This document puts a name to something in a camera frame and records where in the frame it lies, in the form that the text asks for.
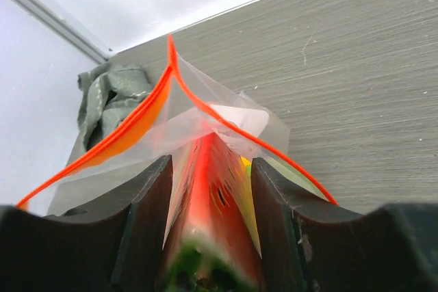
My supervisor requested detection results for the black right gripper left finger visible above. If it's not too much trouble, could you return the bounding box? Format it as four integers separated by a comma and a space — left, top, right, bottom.
1, 155, 172, 291

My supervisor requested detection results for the green crumpled cloth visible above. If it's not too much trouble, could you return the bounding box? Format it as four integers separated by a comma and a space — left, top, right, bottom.
68, 62, 154, 163

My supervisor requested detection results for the green custard apple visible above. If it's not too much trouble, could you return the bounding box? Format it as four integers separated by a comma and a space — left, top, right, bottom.
240, 156, 252, 177

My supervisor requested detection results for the clear zip top bag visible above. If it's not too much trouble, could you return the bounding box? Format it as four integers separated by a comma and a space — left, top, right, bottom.
18, 42, 333, 215

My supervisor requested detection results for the aluminium left frame post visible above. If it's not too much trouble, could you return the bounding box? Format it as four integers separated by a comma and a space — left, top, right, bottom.
12, 0, 114, 63

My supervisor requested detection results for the watermelon slice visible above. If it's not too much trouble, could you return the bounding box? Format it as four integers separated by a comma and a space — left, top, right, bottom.
155, 133, 268, 291

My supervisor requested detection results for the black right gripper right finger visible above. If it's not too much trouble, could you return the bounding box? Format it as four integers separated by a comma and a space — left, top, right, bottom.
251, 158, 437, 291

